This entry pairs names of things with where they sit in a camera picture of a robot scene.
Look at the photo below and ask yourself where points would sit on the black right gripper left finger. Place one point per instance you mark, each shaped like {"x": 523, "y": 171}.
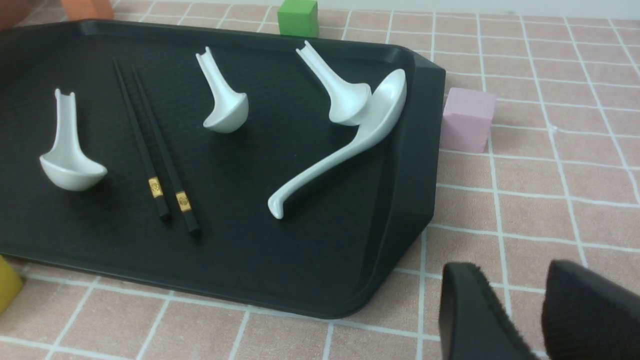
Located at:
{"x": 473, "y": 325}

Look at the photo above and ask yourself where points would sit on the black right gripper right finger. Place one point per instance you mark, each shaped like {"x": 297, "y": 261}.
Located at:
{"x": 585, "y": 316}

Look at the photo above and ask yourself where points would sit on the black chopstick gold band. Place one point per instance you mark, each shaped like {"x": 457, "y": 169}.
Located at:
{"x": 182, "y": 197}
{"x": 153, "y": 182}

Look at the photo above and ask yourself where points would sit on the pink cube block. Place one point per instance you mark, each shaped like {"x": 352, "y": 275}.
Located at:
{"x": 466, "y": 120}

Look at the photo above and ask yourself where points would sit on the black plastic tray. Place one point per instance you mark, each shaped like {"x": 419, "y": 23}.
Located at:
{"x": 341, "y": 234}

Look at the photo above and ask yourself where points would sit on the white ceramic soup spoon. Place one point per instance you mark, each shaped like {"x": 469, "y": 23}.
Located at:
{"x": 347, "y": 100}
{"x": 65, "y": 164}
{"x": 231, "y": 108}
{"x": 376, "y": 121}

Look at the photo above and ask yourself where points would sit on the green cube block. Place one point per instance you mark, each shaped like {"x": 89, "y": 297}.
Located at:
{"x": 299, "y": 18}

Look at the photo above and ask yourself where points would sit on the yellow cube block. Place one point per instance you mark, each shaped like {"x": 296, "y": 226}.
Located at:
{"x": 10, "y": 284}

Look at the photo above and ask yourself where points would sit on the orange cube block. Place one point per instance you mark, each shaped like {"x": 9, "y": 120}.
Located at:
{"x": 77, "y": 10}

